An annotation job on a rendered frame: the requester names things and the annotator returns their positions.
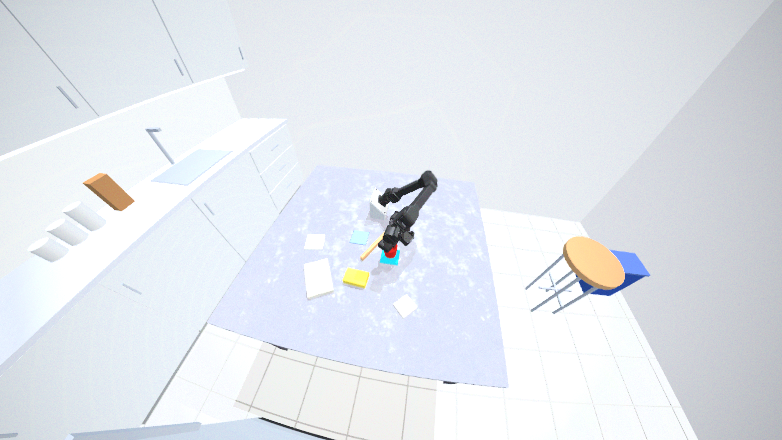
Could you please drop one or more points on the yellow rectangular block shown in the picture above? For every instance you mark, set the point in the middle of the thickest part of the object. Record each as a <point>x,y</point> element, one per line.
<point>356,278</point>

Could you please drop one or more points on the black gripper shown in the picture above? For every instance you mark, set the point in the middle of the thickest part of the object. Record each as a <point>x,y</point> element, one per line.
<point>386,247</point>

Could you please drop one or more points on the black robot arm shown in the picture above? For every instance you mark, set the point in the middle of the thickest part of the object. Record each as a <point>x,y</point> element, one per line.
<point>409,214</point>

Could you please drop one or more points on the tan wooden bar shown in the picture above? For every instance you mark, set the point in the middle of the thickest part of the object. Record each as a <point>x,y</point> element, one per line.
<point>371,248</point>

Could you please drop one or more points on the red cup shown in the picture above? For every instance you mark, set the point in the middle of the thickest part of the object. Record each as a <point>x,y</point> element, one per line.
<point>392,253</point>

